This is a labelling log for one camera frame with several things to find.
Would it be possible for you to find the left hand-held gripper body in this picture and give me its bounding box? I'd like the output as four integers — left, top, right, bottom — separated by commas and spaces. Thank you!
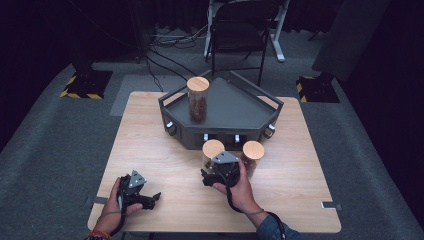
118, 169, 148, 210

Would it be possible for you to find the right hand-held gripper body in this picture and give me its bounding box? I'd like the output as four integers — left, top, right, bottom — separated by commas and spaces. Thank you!
210, 150, 241, 188

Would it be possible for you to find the jar with pale yellow contents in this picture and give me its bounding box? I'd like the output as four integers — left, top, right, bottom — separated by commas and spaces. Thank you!
201, 139, 226, 175

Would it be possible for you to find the jar with reddish brown contents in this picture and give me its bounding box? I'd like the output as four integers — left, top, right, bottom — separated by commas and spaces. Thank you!
239, 140, 266, 180

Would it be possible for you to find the dark grey hexagonal tray rack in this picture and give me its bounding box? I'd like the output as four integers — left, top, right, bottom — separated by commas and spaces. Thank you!
158, 69, 285, 151

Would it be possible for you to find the jar with dark brown contents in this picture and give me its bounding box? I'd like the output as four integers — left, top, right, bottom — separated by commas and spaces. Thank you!
186, 76, 211, 123

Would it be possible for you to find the person's right hand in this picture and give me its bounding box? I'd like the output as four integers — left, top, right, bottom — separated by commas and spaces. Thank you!
213, 159, 266, 216

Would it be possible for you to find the person's left hand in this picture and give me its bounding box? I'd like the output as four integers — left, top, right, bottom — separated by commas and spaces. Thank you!
94, 177, 144, 235

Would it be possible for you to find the grey floor mat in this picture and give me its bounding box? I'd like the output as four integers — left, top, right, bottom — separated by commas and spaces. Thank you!
109, 73, 188, 118

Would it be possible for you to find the black folding chair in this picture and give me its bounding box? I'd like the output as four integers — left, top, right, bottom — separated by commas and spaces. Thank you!
209, 0, 273, 88

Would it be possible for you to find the grey leaning panel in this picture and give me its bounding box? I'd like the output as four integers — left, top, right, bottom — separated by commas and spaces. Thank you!
311, 0, 391, 83

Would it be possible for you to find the black right gripper wrist strap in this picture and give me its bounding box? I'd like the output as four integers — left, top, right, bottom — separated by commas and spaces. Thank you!
225, 181, 288, 240

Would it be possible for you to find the black gripper wrist strap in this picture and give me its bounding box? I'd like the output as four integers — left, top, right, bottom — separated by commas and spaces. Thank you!
111, 194, 128, 237
225, 181, 288, 240

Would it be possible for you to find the black left gripper wrist strap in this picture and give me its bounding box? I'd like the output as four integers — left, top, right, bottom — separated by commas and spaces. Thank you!
111, 194, 128, 237

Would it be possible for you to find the colourful woven bracelet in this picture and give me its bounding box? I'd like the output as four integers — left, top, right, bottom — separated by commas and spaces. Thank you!
84, 229, 113, 240

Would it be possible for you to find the grey table edge bracket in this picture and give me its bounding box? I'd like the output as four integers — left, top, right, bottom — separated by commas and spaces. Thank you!
320, 200, 343, 212

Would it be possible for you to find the black yellow striped base plate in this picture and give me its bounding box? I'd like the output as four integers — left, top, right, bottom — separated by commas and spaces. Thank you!
59, 69, 114, 100
295, 75, 341, 104

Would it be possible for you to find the black floor cable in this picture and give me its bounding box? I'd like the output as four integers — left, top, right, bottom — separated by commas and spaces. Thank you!
145, 49, 198, 93

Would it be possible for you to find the white desk frame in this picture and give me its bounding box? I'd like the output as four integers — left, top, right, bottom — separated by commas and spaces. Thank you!
203, 0, 291, 64

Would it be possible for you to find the bundle of floor cables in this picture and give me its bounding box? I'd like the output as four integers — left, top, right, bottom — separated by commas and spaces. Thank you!
149, 24, 209, 50

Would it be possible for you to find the dark stand post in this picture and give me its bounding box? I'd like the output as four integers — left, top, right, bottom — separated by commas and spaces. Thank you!
128, 0, 156, 64

